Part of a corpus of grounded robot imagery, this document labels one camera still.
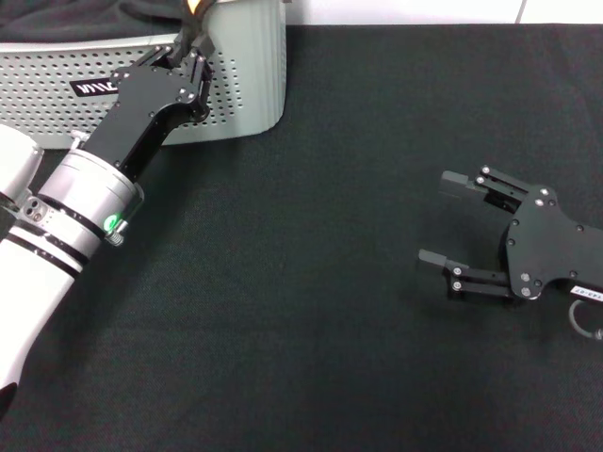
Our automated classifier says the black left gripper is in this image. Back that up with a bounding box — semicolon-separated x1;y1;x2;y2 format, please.
77;13;217;184

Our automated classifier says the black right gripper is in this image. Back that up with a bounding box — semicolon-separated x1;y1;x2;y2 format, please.
417;164;603;305

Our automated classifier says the grey perforated storage box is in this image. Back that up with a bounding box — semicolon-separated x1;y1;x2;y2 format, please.
0;0;288;151

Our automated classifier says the black tablecloth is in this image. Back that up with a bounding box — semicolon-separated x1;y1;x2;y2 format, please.
0;23;603;452

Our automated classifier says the dark grey cloth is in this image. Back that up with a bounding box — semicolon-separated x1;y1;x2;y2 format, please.
0;0;189;44

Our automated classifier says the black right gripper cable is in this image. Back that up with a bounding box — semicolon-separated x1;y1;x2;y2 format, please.
568;300;603;341

